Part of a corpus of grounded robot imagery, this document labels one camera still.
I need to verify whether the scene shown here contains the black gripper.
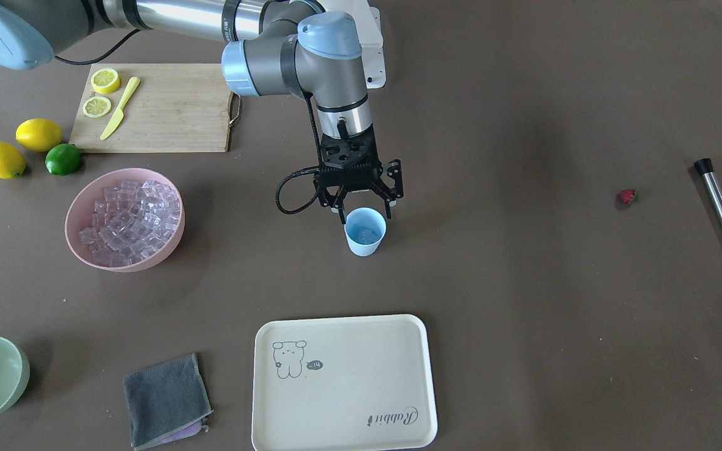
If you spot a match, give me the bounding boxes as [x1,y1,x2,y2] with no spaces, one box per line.
[313,126,404,225]

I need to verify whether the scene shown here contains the red strawberry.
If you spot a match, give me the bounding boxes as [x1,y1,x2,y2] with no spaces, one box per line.
[616,189,638,208]

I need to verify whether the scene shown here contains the steel muddler black tip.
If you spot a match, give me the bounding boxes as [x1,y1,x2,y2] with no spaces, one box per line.
[693,158,722,228]

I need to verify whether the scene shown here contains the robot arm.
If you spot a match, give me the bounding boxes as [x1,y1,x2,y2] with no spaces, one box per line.
[0,1,404,224]

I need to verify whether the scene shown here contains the light blue plastic cup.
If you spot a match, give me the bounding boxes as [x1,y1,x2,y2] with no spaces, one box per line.
[344,207,387,257]

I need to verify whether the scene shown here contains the clear ice cube pile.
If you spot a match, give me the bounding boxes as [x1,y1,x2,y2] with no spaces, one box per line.
[76,178,184,268]

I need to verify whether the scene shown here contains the cream rabbit tray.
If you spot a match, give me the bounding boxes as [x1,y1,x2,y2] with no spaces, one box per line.
[251,314,438,450]

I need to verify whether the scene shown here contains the wooden cutting board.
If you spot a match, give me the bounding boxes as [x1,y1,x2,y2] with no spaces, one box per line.
[68,63,235,152]

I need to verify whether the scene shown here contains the pink plastic bowl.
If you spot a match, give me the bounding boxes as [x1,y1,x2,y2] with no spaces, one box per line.
[64,168,186,273]

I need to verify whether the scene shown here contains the yellow plastic knife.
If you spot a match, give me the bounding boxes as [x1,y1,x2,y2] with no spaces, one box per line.
[98,76,141,140]

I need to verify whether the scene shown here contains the grey folded cloth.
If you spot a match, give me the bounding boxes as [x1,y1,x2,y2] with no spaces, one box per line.
[123,353,213,450]

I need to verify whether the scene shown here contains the lemon half slice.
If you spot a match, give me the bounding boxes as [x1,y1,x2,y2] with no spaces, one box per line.
[81,95,112,119]
[90,68,121,94]

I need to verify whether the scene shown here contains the green lime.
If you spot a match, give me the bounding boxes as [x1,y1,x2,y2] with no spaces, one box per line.
[44,143,83,176]

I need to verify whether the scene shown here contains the whole yellow lemon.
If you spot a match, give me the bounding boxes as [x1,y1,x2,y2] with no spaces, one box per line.
[15,118,63,152]
[0,141,28,179]

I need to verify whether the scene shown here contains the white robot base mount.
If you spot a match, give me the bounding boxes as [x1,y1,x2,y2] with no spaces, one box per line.
[353,2,387,89]

